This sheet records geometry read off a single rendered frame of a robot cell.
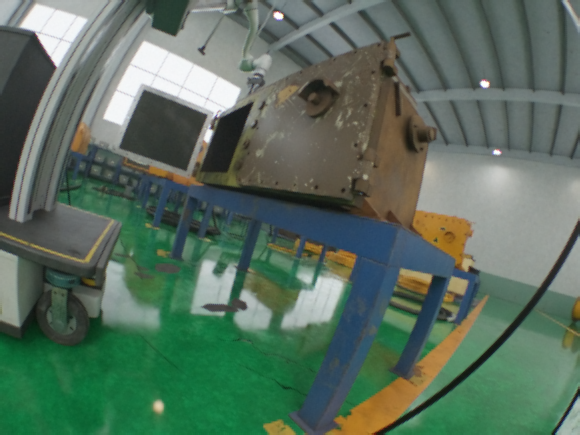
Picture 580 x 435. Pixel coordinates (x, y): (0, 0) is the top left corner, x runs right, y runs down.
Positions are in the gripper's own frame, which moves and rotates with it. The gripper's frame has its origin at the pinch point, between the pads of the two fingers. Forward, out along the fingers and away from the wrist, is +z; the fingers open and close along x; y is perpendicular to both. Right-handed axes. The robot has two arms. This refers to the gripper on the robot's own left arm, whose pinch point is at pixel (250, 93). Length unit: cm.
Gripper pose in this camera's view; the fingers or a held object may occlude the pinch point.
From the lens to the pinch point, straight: 193.3
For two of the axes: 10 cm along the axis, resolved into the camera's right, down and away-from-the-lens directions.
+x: 8.9, 2.7, -3.6
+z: -3.0, 9.5, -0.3
